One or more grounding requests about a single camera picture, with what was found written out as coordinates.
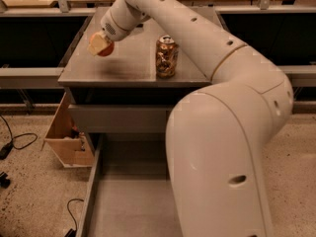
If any closed grey top drawer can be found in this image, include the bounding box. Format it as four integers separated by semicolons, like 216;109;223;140
68;105;172;133

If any grey metal rail right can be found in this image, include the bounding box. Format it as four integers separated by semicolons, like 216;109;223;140
280;65;316;87

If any red apple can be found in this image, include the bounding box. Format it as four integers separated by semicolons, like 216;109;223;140
98;42;115;56

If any black cable near drawer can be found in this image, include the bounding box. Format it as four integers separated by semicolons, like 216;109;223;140
64;198;85;237

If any grey metal rail left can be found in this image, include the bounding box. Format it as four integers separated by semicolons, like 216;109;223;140
0;68;63;89

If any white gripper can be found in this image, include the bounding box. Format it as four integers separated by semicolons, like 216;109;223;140
88;0;150;56

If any cardboard box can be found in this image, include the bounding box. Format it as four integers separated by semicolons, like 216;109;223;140
44;94;94;168

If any grey metal rail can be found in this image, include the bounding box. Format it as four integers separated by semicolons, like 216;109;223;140
0;68;63;89
280;65;316;87

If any grey drawer cabinet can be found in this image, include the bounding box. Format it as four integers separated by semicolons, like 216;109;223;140
58;7;210;148

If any brown soda can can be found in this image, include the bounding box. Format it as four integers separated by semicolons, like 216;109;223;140
156;35;179;78

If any black cable left floor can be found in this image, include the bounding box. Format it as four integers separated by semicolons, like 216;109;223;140
0;115;39;160

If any open grey middle drawer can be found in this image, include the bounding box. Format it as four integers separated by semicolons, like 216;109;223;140
76;134;183;237

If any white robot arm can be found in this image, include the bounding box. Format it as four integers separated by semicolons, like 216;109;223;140
88;0;293;237

